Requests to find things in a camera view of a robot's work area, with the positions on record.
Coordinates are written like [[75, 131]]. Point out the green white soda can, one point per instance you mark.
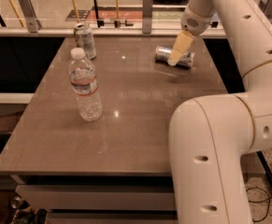
[[84, 39]]

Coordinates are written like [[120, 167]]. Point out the yellow stick right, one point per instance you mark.
[[117, 20]]

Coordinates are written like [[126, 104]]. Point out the yellow stick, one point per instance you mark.
[[117, 20], [16, 11], [74, 4]]

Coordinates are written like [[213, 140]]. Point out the yellow stick left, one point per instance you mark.
[[16, 11]]

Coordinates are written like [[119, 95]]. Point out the coloured floor mat strip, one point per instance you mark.
[[132, 13]]

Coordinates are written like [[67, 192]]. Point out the black stick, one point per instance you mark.
[[100, 22]]

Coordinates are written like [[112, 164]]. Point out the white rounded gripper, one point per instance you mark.
[[193, 22]]

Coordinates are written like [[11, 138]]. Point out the grey table drawer unit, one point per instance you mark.
[[85, 195]]

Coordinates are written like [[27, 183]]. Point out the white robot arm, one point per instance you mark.
[[209, 134]]

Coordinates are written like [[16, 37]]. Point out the cans under table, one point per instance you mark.
[[21, 212]]

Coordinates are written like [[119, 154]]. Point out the clear plastic water bottle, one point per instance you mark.
[[82, 77]]

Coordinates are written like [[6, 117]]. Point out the left metal railing post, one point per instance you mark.
[[32, 23]]

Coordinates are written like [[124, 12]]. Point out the yellow stick middle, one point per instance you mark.
[[74, 4]]

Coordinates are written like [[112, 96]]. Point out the middle metal railing post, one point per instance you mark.
[[146, 16]]

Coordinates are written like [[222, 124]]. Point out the silver blue redbull can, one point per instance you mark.
[[173, 58]]

